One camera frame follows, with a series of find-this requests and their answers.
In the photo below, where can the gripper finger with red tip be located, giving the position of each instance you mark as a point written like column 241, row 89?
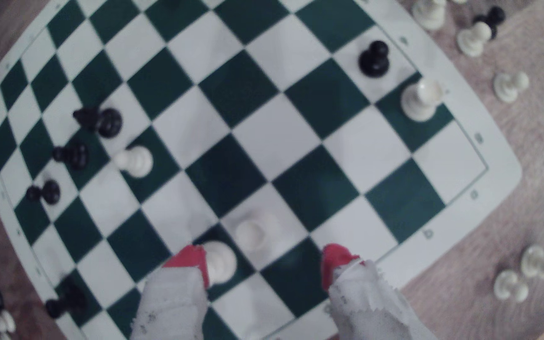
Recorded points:
column 366, row 307
column 173, row 302

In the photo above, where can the white rook chess piece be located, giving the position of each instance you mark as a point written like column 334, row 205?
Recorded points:
column 418, row 101

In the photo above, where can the white pawn chess piece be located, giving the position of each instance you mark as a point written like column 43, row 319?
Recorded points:
column 136, row 162
column 222, row 262
column 508, row 87
column 472, row 40

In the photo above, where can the black pawn chess piece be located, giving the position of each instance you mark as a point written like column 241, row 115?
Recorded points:
column 74, row 156
column 374, row 61
column 49, row 192

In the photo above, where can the black bishop chess piece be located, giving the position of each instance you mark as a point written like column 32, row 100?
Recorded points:
column 106, row 122

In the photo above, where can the green white chess board mat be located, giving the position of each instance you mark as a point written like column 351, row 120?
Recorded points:
column 276, row 137

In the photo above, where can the white knight chess piece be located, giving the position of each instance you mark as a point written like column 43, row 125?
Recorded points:
column 428, row 14

